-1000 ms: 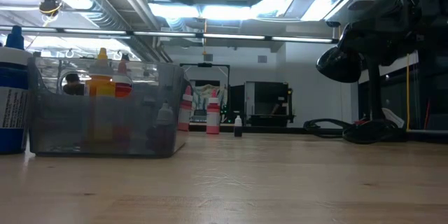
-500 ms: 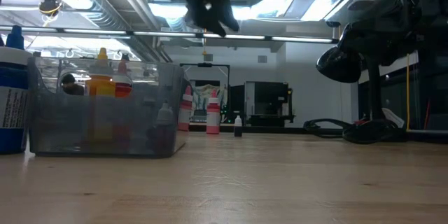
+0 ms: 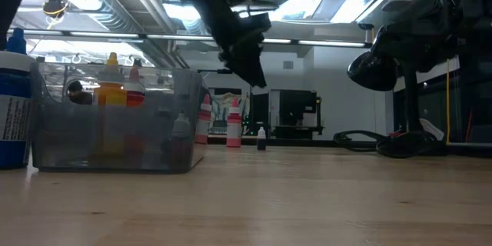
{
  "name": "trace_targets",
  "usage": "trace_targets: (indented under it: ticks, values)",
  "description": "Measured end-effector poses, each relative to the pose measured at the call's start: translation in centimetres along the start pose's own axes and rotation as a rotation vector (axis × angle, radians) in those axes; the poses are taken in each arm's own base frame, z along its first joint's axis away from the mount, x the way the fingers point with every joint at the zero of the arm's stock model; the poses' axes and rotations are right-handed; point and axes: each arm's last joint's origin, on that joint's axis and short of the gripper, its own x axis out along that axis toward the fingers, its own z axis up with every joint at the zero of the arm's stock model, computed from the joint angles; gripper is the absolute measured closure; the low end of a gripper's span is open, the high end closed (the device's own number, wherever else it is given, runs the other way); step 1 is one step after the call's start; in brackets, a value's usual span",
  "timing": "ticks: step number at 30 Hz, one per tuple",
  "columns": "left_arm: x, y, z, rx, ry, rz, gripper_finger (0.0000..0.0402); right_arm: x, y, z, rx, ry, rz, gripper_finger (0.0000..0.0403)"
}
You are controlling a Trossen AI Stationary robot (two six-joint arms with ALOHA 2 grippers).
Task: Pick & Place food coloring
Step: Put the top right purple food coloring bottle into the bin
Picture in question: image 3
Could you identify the black round ceiling fixture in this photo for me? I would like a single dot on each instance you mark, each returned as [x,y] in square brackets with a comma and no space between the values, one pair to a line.
[55,7]

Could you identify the black workstation cabinet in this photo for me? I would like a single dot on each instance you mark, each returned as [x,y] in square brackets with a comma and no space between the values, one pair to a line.
[296,104]

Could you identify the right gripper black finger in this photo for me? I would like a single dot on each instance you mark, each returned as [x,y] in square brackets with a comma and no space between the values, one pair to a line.
[415,46]

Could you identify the large magenta food coloring bottle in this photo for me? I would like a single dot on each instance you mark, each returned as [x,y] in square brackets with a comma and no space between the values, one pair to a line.
[203,123]

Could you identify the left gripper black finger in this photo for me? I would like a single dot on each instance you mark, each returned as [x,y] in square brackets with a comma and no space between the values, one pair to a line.
[227,57]
[246,46]

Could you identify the smoky transparent plastic bin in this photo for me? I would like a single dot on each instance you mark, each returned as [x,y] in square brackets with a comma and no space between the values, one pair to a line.
[153,153]

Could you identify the large orange food coloring bottle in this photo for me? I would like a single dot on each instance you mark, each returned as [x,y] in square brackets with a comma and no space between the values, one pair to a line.
[134,98]

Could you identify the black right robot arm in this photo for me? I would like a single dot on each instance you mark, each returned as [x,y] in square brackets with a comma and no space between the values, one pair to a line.
[484,19]

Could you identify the black frame stand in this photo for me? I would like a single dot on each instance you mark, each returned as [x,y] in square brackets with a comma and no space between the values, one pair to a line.
[209,71]

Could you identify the dark grey side desk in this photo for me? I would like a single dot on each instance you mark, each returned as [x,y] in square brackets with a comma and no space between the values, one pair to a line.
[473,150]

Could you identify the grey wall panel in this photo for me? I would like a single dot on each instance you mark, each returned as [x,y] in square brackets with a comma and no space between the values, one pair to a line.
[288,64]

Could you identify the white hanging cloth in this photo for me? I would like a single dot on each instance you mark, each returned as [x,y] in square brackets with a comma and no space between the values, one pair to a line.
[227,102]

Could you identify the person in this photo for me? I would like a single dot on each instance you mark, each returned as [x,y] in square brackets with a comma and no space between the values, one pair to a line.
[77,92]

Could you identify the white corner label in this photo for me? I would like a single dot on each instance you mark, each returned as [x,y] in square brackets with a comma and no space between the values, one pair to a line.
[432,128]

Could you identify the black aluminium table frame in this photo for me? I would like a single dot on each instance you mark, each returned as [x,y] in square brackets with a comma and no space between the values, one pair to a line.
[300,142]

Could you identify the ribbed silver ventilation duct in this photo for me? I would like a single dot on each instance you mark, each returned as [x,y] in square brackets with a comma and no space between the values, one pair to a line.
[115,15]

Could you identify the black monitor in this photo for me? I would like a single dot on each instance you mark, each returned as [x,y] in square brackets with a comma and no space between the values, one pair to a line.
[260,113]

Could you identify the large blue food coloring bottle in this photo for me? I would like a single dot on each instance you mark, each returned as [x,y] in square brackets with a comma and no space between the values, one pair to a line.
[15,84]

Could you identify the large pink food coloring bottle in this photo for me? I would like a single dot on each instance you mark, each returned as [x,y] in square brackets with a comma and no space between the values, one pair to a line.
[234,130]

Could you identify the large yellow food coloring bottle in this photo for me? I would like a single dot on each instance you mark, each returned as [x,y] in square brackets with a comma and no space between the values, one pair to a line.
[110,96]

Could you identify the long ceiling light strip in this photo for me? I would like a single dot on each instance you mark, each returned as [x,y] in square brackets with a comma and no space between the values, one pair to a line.
[330,43]

